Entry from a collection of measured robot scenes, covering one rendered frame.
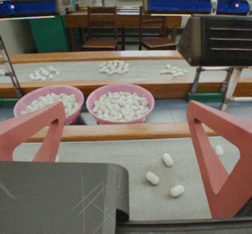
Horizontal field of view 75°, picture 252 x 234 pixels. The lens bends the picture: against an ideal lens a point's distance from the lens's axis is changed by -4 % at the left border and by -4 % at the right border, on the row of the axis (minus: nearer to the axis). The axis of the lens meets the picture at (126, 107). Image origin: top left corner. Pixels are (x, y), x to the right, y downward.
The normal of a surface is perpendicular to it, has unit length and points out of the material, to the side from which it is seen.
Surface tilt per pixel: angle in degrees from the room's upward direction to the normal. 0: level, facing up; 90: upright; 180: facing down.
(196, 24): 58
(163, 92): 90
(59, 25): 90
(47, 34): 90
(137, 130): 0
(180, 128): 0
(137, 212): 0
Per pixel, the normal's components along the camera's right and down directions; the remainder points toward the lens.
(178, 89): 0.04, 0.59
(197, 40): 0.04, 0.07
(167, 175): 0.00, -0.81
